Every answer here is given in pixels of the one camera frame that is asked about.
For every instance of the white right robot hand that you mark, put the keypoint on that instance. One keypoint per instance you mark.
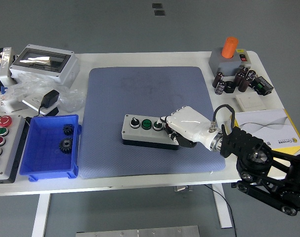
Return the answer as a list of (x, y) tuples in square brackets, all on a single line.
[(189, 126)]

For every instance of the grey four-button control box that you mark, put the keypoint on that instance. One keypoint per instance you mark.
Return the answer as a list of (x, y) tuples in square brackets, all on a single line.
[(130, 137)]

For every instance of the grey five-button control box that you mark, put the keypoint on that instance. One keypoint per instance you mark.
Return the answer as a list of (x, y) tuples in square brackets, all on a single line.
[(9, 158)]

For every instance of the black silver-striped capacitor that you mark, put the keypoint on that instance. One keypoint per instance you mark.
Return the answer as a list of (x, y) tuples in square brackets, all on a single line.
[(220, 88)]

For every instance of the grey-blue textured mat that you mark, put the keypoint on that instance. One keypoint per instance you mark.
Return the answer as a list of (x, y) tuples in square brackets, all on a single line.
[(130, 93)]

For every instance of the white and yellow carton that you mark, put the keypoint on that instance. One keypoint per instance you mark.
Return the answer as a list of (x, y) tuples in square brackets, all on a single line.
[(263, 123)]

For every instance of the black module green terminal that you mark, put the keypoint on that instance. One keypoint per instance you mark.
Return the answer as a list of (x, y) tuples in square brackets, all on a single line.
[(262, 86)]

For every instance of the orange cylinder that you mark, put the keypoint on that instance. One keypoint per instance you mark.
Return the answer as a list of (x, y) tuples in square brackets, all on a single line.
[(229, 48)]

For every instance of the white table leg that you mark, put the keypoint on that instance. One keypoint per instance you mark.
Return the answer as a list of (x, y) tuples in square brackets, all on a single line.
[(225, 217), (41, 214)]

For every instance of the dark square floor cover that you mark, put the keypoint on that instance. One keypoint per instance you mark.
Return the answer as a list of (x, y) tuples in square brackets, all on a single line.
[(157, 6), (159, 12)]

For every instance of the grey metal floor plate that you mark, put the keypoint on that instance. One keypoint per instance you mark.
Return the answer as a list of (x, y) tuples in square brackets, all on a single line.
[(140, 232)]

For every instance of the small black bevel gear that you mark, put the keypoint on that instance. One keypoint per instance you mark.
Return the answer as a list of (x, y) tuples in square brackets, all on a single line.
[(68, 129)]

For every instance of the clear plastic bag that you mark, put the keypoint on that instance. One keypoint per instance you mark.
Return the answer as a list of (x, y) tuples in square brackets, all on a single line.
[(70, 98)]

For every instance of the large black bevel gear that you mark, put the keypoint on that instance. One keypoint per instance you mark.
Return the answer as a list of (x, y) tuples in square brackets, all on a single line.
[(65, 146)]

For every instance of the black power adapter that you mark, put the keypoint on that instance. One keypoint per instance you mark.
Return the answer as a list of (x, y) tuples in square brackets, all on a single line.
[(49, 98)]

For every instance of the blue plastic bin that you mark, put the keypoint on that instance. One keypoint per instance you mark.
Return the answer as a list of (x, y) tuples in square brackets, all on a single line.
[(46, 158)]

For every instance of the white circuit breaker blue lever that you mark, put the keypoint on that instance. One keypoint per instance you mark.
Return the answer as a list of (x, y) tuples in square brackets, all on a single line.
[(6, 103)]

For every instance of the white and black device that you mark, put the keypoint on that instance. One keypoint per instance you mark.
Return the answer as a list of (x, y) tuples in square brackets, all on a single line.
[(4, 69)]

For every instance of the metal bracket under table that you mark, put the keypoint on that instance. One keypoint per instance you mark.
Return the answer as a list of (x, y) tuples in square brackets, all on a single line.
[(183, 188)]

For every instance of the white wall switch plate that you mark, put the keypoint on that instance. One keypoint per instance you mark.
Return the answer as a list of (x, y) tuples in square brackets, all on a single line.
[(251, 102)]

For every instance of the grey rocker switch box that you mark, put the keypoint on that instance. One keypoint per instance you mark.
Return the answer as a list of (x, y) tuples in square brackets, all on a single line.
[(228, 65)]

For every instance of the grey enclosure with clear lid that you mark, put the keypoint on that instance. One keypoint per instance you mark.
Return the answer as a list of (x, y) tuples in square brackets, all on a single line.
[(63, 71)]

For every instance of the white wall socket panel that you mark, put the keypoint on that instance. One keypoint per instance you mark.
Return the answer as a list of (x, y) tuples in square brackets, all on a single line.
[(32, 101)]

